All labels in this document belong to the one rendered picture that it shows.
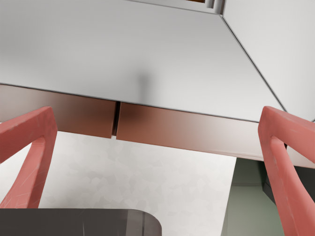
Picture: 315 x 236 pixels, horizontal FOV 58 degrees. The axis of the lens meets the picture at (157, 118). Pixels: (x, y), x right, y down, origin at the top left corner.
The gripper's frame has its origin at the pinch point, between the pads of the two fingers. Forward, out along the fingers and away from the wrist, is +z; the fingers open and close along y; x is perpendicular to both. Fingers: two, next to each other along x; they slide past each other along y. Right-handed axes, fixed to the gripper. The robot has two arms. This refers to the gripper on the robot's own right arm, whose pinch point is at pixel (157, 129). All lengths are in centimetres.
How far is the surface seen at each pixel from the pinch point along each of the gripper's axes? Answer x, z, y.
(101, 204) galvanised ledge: 31.1, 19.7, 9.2
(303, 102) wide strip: 6.6, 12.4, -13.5
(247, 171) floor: 78, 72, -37
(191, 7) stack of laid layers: -0.6, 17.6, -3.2
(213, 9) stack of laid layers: -0.4, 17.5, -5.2
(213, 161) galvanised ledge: 24.5, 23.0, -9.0
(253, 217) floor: 96, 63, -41
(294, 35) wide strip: 1.2, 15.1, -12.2
